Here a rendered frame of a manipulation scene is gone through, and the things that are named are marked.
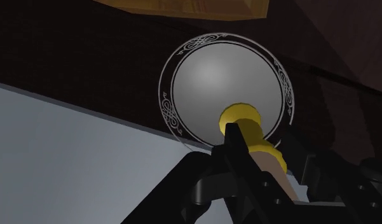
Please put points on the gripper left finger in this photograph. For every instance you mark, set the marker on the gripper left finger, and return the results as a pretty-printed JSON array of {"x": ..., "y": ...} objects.
[{"x": 237, "y": 173}]

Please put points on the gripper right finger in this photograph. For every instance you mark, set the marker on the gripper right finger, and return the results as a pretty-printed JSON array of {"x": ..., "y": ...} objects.
[{"x": 333, "y": 180}]

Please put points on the yellow and tan pestle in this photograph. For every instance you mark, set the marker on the yellow and tan pestle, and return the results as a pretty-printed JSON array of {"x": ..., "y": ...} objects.
[{"x": 245, "y": 119}]

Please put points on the grey plate with ornate black rim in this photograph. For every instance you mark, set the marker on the grey plate with ornate black rim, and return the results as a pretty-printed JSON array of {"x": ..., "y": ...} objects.
[{"x": 215, "y": 80}]

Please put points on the yellow wooden robot stand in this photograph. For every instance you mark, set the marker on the yellow wooden robot stand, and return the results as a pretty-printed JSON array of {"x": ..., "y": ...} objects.
[{"x": 184, "y": 7}]

